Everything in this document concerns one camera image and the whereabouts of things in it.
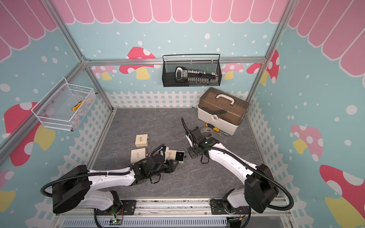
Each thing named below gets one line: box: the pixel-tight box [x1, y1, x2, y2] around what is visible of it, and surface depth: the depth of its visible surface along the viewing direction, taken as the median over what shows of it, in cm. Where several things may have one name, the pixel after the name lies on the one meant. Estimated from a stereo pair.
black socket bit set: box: [174, 66, 219, 85], surface depth 91 cm
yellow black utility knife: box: [71, 98, 85, 112], surface depth 77 cm
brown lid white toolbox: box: [197, 86, 250, 136], surface depth 98 cm
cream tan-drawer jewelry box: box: [130, 147, 149, 164], surface depth 92 cm
